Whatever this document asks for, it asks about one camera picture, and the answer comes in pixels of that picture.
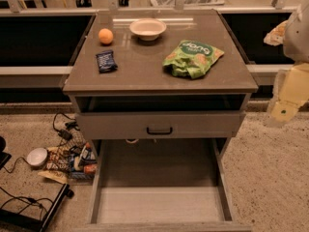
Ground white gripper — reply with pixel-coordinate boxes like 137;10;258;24
264;0;309;128

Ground green rice chip bag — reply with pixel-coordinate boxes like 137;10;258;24
162;40;224;79

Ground closed upper drawer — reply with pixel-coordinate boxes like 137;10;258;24
76;111;245;140

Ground grey wooden drawer cabinet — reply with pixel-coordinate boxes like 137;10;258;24
62;9;260;232

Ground open lower drawer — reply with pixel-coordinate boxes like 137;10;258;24
74;139;252;232

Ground white paper bowl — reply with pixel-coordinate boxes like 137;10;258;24
129;18;167;42

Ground dark blue snack bar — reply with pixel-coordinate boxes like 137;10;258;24
96;50;118;73

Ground orange fruit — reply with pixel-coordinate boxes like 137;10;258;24
98;28;114;44

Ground pile of snack packages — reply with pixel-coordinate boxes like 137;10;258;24
39;142;98;184

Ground black stand base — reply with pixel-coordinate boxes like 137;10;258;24
0;184;74;232

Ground black drawer handle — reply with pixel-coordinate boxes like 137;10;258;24
146;127;173;135

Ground black power adapter cable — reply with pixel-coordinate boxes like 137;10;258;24
52;112;80;142

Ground black cables on floor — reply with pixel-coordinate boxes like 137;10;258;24
0;157;54;220

